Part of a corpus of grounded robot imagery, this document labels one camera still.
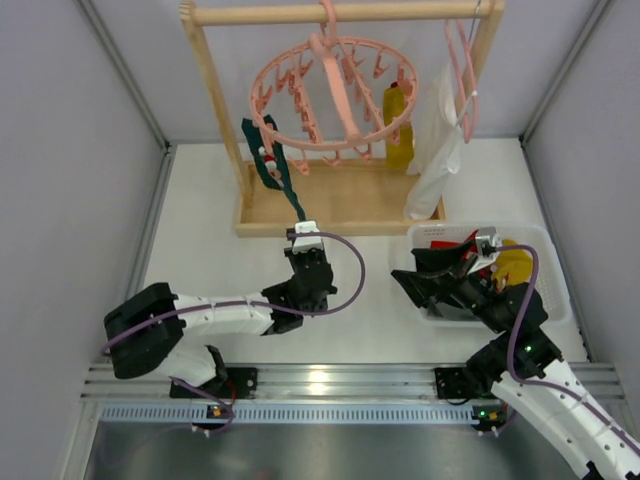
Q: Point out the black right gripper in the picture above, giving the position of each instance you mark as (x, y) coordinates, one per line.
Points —
(458, 276)

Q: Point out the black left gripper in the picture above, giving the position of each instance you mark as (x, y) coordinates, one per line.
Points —
(305, 252)

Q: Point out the yellow sock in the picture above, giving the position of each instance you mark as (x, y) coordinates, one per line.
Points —
(511, 268)
(399, 145)

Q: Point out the red green christmas sock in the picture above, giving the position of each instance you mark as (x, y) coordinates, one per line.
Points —
(262, 159)

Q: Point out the pink round clip hanger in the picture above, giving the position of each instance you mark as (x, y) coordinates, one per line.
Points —
(348, 64)

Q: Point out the dark green sock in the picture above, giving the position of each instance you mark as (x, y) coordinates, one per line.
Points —
(292, 190)

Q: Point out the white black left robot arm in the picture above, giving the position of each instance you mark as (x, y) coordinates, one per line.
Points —
(160, 331)

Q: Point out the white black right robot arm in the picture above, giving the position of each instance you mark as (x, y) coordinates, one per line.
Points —
(522, 366)

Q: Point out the pink clothes hanger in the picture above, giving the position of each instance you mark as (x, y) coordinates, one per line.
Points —
(467, 112)

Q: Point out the wooden clothes rack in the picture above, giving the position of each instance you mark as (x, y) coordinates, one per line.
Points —
(354, 197)

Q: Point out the white cloth garment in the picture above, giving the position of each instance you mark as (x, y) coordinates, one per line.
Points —
(437, 150)

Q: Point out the white perforated plastic basket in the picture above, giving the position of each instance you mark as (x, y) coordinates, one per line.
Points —
(550, 283)

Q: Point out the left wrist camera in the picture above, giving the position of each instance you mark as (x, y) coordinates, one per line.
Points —
(304, 237)

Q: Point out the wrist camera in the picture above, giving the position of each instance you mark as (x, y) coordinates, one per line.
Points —
(488, 242)
(304, 237)

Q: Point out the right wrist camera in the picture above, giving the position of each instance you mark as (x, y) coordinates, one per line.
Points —
(488, 242)

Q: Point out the aluminium mounting rail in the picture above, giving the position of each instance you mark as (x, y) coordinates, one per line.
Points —
(410, 382)

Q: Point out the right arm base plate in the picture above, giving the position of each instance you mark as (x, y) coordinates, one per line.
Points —
(450, 382)

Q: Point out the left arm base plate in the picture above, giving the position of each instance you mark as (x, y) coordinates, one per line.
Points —
(240, 383)

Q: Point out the grey slotted cable duct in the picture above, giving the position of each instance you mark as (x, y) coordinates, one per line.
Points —
(303, 413)

